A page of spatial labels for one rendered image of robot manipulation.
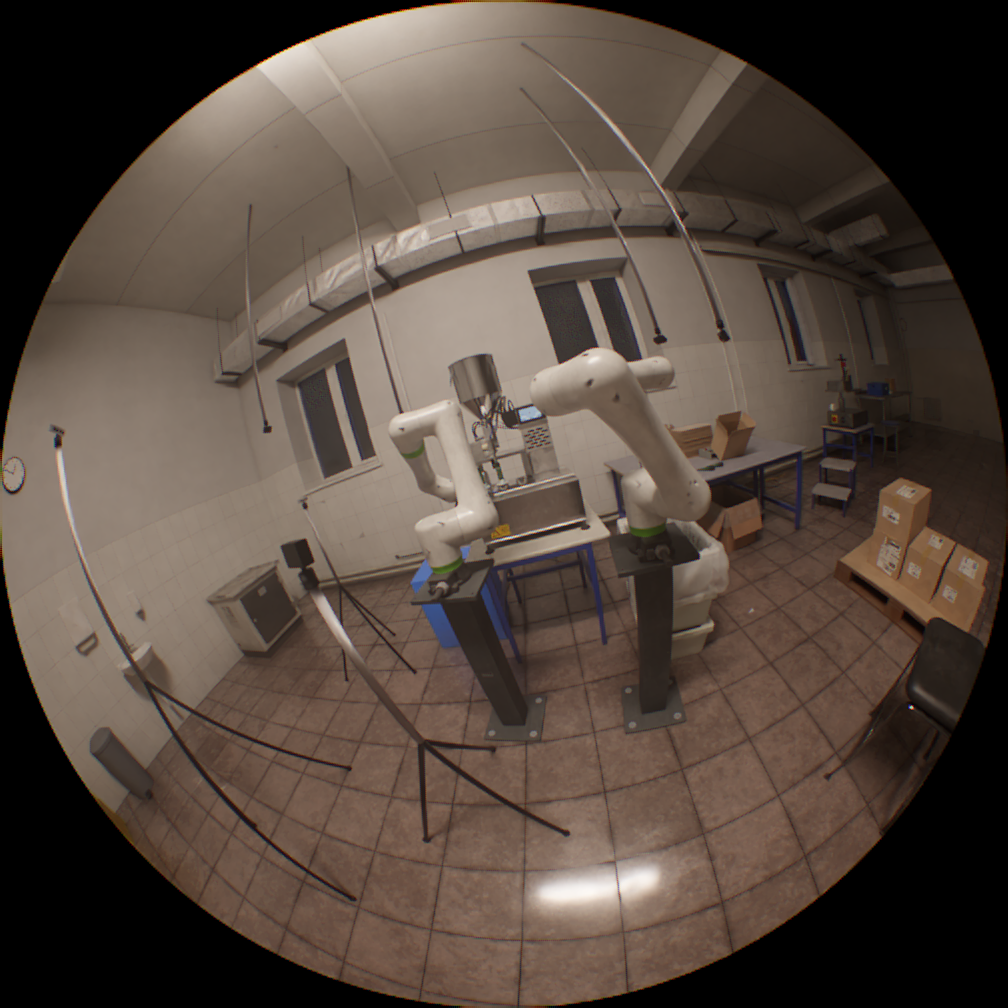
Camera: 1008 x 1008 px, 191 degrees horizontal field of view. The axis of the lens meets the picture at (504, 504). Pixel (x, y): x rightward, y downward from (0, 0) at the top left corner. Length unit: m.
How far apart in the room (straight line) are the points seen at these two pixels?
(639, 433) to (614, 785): 1.33
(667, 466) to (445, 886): 1.65
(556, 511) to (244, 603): 3.07
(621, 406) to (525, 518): 1.13
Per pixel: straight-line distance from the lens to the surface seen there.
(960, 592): 2.36
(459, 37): 3.29
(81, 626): 3.56
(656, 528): 0.93
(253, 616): 3.54
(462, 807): 1.59
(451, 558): 1.03
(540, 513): 1.61
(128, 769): 3.52
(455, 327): 3.40
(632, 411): 0.60
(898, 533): 2.40
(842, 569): 2.54
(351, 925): 1.76
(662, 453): 0.68
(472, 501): 1.01
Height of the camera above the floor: 1.40
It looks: 15 degrees down
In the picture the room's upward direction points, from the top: 17 degrees counter-clockwise
